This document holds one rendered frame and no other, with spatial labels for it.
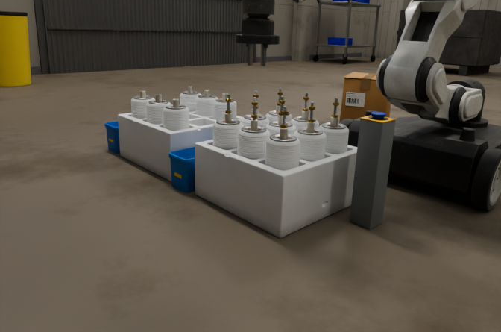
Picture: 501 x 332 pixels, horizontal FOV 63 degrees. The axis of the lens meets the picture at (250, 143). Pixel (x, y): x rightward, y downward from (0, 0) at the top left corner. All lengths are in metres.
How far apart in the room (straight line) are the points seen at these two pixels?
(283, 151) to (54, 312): 0.64
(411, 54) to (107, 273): 1.08
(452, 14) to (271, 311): 1.06
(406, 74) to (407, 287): 0.66
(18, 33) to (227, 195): 2.96
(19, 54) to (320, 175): 3.16
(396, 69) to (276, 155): 0.52
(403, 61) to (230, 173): 0.65
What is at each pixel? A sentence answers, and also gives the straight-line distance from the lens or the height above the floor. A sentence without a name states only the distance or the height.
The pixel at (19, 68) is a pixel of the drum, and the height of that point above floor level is 0.15.
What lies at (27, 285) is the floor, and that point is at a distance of 1.05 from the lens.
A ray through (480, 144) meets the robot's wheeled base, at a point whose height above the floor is 0.21.
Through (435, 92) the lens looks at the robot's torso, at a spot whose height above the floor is 0.37.
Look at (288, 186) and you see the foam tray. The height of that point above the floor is 0.15.
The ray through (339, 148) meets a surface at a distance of 1.30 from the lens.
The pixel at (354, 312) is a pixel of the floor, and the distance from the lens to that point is 0.92.
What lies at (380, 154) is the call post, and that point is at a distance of 1.17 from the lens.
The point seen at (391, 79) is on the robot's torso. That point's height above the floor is 0.40.
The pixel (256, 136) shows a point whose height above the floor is 0.24.
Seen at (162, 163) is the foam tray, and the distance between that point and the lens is 1.54.
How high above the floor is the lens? 0.55
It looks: 16 degrees down
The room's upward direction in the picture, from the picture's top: 2 degrees clockwise
